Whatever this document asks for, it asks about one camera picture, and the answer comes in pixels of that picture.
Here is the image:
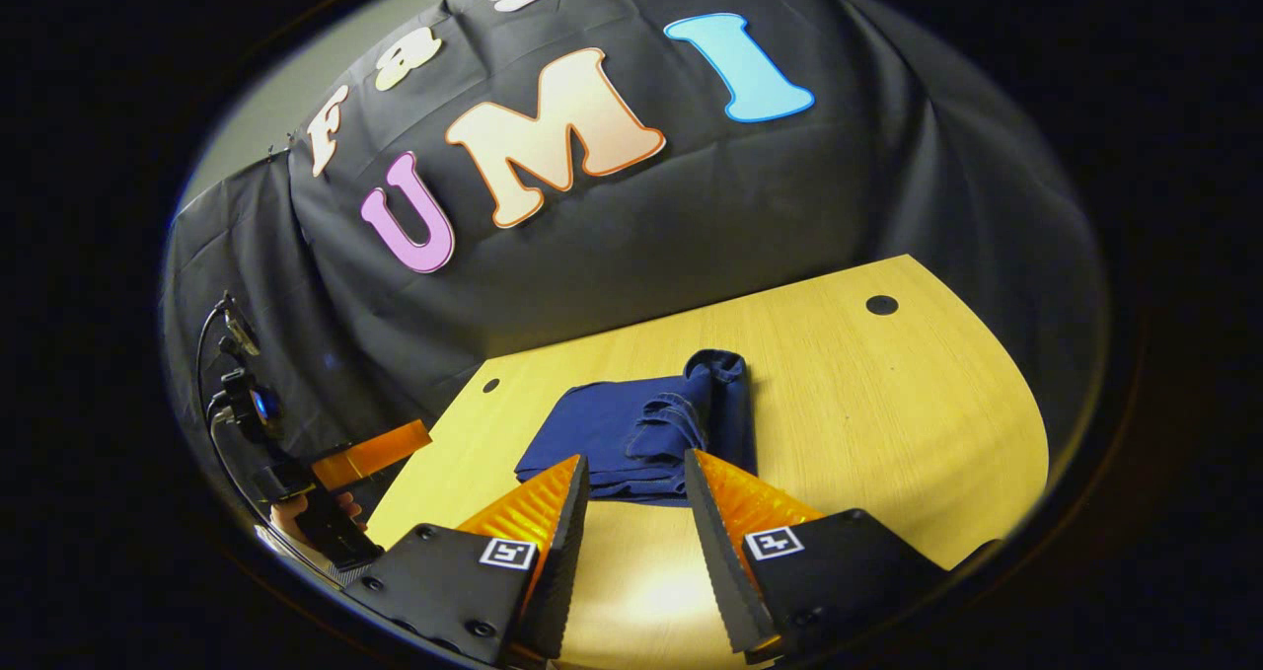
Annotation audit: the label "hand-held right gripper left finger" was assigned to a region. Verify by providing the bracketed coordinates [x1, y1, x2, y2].
[345, 453, 591, 664]

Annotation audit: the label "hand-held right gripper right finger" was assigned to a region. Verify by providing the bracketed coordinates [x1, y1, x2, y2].
[684, 448, 948, 664]

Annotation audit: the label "black backdrop cloth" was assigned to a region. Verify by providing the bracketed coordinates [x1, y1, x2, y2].
[163, 0, 1106, 518]

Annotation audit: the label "blue denim jeans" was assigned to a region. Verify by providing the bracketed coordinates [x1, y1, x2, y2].
[515, 349, 759, 506]

